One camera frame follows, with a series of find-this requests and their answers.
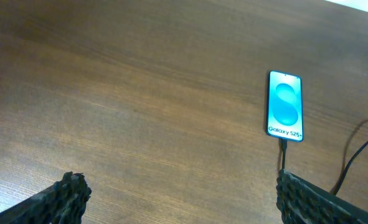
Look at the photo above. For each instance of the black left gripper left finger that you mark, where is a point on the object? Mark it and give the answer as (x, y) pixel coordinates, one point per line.
(63, 202)

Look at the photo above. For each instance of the blue Samsung smartphone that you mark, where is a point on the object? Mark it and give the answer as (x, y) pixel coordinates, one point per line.
(284, 114)

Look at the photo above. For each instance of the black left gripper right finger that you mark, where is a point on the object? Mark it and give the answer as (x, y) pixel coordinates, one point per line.
(302, 202)

